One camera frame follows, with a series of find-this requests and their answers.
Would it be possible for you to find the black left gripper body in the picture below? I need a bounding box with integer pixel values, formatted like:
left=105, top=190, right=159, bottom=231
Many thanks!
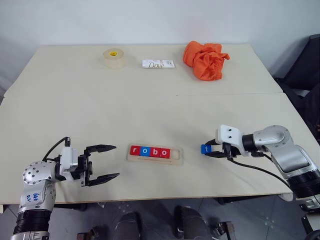
left=76, top=147, right=94, bottom=188

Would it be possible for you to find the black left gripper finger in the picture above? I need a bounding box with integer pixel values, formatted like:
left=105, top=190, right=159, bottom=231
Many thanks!
left=86, top=172, right=121, bottom=187
left=84, top=144, right=117, bottom=157

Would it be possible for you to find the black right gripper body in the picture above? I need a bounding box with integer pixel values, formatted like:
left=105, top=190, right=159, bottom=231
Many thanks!
left=219, top=141, right=241, bottom=160

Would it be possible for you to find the blue t letter block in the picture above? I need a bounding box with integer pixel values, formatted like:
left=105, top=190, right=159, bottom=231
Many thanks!
left=200, top=144, right=214, bottom=155

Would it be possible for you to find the red r letter block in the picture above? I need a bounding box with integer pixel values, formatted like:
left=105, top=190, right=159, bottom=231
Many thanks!
left=129, top=145, right=142, bottom=157

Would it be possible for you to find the wooden letter block tray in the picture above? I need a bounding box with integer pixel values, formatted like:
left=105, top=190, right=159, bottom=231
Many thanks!
left=124, top=143, right=185, bottom=166

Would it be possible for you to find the blue o letter block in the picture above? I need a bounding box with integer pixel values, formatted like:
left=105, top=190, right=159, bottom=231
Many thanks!
left=139, top=145, right=152, bottom=157

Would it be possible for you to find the red o letter block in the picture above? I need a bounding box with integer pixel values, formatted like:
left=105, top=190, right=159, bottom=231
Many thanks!
left=159, top=147, right=172, bottom=159

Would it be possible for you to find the red b letter block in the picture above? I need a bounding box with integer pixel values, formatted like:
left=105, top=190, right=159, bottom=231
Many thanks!
left=149, top=146, right=162, bottom=158

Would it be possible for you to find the dark rounded shape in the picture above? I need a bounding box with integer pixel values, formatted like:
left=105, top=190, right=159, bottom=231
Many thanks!
left=113, top=212, right=144, bottom=240
left=174, top=205, right=209, bottom=240

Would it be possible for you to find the crumpled orange cloth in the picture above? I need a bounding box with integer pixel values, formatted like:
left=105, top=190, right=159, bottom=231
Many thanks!
left=182, top=40, right=231, bottom=82

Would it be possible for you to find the clear tape roll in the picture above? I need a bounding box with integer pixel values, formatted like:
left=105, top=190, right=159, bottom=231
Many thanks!
left=103, top=48, right=127, bottom=69

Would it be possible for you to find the white Dove packet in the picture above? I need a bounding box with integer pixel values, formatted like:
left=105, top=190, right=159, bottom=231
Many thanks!
left=141, top=59, right=176, bottom=69

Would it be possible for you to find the black chair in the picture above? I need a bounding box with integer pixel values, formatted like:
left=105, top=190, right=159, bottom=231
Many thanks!
left=274, top=33, right=320, bottom=151

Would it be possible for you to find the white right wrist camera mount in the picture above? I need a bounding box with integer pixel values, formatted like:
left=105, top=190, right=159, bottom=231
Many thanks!
left=214, top=124, right=251, bottom=157

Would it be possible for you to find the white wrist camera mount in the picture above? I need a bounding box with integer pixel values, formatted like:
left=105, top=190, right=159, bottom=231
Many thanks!
left=214, top=124, right=251, bottom=157
left=59, top=145, right=81, bottom=184

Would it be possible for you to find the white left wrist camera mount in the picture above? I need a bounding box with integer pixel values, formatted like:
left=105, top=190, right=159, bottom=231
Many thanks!
left=59, top=145, right=81, bottom=184

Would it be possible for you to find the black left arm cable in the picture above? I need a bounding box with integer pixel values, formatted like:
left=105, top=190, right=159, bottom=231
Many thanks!
left=41, top=136, right=73, bottom=163

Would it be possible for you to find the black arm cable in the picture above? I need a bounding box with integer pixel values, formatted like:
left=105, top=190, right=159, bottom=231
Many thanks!
left=41, top=136, right=73, bottom=163
left=230, top=149, right=296, bottom=199

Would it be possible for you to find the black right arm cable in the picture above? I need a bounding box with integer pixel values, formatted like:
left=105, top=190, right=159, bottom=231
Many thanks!
left=230, top=149, right=296, bottom=199

